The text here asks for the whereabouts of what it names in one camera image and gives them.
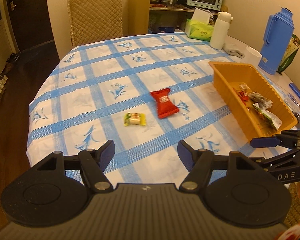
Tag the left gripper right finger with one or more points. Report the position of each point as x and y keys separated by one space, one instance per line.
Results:
x=199 y=165

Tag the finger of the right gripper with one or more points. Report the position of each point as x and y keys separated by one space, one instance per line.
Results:
x=265 y=142
x=262 y=161

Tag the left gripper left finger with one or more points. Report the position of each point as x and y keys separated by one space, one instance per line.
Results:
x=93 y=164

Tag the clear nut mix pack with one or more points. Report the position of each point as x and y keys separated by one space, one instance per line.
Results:
x=263 y=103

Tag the red candy pack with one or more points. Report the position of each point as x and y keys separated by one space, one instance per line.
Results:
x=243 y=96

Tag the yellow white candy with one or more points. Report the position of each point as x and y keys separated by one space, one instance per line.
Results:
x=134 y=119

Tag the red double-happiness snack pack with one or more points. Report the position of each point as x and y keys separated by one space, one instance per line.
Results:
x=165 y=107

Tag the orange plastic tray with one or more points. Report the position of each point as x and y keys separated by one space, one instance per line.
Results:
x=227 y=76

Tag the small tissue packet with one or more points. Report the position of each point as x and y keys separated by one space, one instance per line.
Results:
x=292 y=102

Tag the clear brown candy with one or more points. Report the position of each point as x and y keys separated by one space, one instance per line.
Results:
x=244 y=88

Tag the blue flat box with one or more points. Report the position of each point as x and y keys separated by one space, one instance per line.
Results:
x=295 y=89

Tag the blue checked tablecloth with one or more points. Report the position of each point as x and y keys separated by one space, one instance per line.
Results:
x=83 y=102

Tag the white cup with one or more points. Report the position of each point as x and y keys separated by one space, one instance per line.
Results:
x=251 y=56

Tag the grey cloth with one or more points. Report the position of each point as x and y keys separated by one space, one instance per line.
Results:
x=232 y=49

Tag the green snack bag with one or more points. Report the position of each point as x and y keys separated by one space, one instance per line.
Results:
x=290 y=53

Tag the blue thermos jug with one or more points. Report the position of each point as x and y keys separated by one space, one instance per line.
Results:
x=276 y=38

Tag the white thermos bottle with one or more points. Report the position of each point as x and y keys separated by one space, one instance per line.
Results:
x=220 y=30

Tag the green tissue pack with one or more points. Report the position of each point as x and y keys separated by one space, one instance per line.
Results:
x=199 y=27

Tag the beige quilted chair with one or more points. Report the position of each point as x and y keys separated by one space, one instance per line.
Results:
x=94 y=20

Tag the wooden shelf unit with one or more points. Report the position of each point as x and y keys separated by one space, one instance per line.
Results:
x=143 y=18

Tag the dark door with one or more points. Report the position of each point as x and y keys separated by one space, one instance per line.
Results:
x=30 y=22

